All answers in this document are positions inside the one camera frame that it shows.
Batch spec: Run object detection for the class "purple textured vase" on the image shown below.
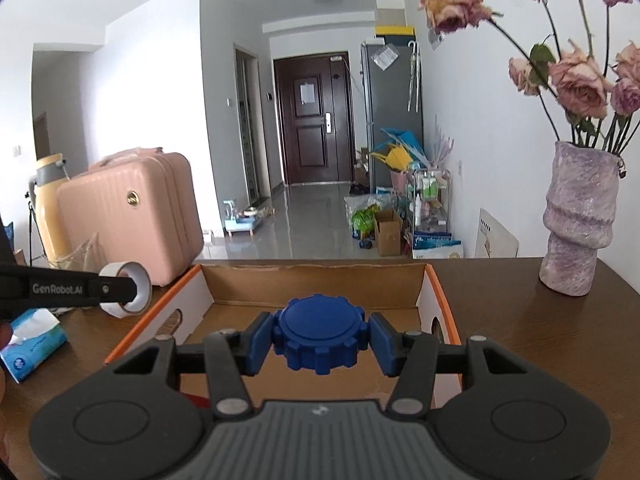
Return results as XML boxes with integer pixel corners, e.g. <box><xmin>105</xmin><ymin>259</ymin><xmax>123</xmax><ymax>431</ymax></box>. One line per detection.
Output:
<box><xmin>539</xmin><ymin>140</ymin><xmax>627</xmax><ymax>297</ymax></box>

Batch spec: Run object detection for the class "blue tissue pack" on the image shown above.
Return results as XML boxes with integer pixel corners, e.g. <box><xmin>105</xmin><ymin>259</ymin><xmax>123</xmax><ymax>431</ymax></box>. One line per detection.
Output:
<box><xmin>0</xmin><ymin>308</ymin><xmax>68</xmax><ymax>384</ymax></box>

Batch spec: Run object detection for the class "white tape roll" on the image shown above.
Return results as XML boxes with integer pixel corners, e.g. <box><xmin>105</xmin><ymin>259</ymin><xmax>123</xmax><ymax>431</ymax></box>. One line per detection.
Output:
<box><xmin>98</xmin><ymin>261</ymin><xmax>152</xmax><ymax>319</ymax></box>

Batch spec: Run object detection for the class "glass side door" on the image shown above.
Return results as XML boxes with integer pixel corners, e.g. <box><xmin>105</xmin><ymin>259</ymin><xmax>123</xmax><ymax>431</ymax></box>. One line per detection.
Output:
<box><xmin>234</xmin><ymin>44</ymin><xmax>262</xmax><ymax>202</ymax></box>

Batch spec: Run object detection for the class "dark brown entrance door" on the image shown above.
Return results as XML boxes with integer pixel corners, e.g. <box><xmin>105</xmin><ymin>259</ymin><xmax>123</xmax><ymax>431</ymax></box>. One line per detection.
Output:
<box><xmin>273</xmin><ymin>51</ymin><xmax>355</xmax><ymax>186</ymax></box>

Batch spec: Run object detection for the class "metal wire trolley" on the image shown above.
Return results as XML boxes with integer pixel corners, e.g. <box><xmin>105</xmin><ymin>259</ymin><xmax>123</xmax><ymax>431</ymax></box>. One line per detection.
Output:
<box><xmin>406</xmin><ymin>169</ymin><xmax>452</xmax><ymax>242</ymax></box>

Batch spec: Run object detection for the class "paper sheet in plastic sleeve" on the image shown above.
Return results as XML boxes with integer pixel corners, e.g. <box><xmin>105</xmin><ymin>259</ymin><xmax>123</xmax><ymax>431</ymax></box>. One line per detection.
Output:
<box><xmin>374</xmin><ymin>45</ymin><xmax>401</xmax><ymax>69</ymax></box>

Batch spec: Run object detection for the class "green plastic bag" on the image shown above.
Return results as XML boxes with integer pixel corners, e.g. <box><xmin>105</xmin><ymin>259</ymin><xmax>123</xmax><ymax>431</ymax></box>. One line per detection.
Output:
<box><xmin>345</xmin><ymin>195</ymin><xmax>382</xmax><ymax>241</ymax></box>

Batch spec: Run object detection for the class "purple feather decoration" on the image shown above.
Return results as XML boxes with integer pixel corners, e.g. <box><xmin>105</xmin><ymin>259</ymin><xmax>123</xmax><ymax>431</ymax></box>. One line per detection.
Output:
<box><xmin>429</xmin><ymin>115</ymin><xmax>457</xmax><ymax>167</ymax></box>

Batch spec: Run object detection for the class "grey refrigerator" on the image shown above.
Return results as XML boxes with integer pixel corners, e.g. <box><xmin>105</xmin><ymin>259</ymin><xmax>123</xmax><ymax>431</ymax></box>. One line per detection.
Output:
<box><xmin>361</xmin><ymin>40</ymin><xmax>425</xmax><ymax>193</ymax></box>

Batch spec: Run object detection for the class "yellow thermos jug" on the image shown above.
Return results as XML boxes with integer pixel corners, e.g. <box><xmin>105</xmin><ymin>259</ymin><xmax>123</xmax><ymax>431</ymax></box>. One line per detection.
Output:
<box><xmin>27</xmin><ymin>154</ymin><xmax>71</xmax><ymax>267</ymax></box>

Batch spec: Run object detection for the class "light blue pet fountain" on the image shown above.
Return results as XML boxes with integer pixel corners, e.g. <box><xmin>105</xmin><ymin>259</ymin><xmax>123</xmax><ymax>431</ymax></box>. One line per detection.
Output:
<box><xmin>223</xmin><ymin>200</ymin><xmax>264</xmax><ymax>237</ymax></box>

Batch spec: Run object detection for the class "white folded umbrella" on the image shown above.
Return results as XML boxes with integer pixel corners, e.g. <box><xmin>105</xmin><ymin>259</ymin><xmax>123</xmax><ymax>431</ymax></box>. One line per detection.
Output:
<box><xmin>406</xmin><ymin>41</ymin><xmax>421</xmax><ymax>114</ymax></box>

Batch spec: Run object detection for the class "red and orange cardboard box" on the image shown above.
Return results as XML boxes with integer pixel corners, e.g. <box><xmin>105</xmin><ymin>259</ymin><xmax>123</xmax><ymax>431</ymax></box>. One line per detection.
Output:
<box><xmin>105</xmin><ymin>260</ymin><xmax>463</xmax><ymax>411</ymax></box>

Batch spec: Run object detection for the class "dried pink rose bouquet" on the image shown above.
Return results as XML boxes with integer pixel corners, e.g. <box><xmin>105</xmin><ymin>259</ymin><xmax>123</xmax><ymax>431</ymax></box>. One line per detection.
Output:
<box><xmin>419</xmin><ymin>0</ymin><xmax>640</xmax><ymax>155</ymax></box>

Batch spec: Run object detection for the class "white leaning board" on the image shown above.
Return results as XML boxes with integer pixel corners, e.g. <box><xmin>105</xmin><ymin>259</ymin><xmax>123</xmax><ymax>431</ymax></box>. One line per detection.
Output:
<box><xmin>475</xmin><ymin>208</ymin><xmax>520</xmax><ymax>260</ymax></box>

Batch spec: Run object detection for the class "blue ridged jar lid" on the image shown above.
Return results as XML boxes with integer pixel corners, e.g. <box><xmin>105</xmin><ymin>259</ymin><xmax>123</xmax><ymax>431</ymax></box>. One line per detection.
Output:
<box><xmin>272</xmin><ymin>292</ymin><xmax>371</xmax><ymax>376</ymax></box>

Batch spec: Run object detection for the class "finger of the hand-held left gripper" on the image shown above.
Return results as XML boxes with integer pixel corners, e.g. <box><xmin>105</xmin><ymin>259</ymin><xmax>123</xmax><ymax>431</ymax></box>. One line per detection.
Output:
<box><xmin>95</xmin><ymin>273</ymin><xmax>140</xmax><ymax>307</ymax></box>

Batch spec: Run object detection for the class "blue and white carton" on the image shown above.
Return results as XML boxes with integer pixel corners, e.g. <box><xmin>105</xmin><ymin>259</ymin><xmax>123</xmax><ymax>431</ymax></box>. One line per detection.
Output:
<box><xmin>412</xmin><ymin>232</ymin><xmax>464</xmax><ymax>260</ymax></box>

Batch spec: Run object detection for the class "yellow and dark box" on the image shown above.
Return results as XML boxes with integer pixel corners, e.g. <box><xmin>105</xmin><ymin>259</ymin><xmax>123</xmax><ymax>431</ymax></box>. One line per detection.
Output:
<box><xmin>375</xmin><ymin>25</ymin><xmax>417</xmax><ymax>44</ymax></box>

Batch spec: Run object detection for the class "pink hard-shell suitcase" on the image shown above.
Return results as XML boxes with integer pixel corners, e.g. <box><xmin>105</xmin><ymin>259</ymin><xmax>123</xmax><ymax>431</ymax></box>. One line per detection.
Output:
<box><xmin>56</xmin><ymin>147</ymin><xmax>205</xmax><ymax>288</ymax></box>

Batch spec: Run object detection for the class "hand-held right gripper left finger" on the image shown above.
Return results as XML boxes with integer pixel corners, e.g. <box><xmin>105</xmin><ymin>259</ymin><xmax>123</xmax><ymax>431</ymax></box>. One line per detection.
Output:
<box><xmin>114</xmin><ymin>312</ymin><xmax>275</xmax><ymax>420</ymax></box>

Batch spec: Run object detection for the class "clear glass cup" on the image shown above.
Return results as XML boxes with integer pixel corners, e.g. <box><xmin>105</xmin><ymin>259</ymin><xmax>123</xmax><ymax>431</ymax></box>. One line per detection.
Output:
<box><xmin>50</xmin><ymin>234</ymin><xmax>110</xmax><ymax>275</ymax></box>

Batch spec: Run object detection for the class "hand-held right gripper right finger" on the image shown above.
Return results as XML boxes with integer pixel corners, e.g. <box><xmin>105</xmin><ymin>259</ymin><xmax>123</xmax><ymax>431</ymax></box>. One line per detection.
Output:
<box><xmin>370</xmin><ymin>312</ymin><xmax>529</xmax><ymax>419</ymax></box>

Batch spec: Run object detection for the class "open brown carton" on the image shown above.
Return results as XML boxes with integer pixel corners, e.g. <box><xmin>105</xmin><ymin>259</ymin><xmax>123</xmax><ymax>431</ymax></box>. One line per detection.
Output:
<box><xmin>374</xmin><ymin>208</ymin><xmax>405</xmax><ymax>257</ymax></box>

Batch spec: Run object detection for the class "black tripod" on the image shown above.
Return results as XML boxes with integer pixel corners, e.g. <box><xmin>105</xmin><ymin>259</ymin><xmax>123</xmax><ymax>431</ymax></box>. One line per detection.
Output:
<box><xmin>25</xmin><ymin>190</ymin><xmax>49</xmax><ymax>267</ymax></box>

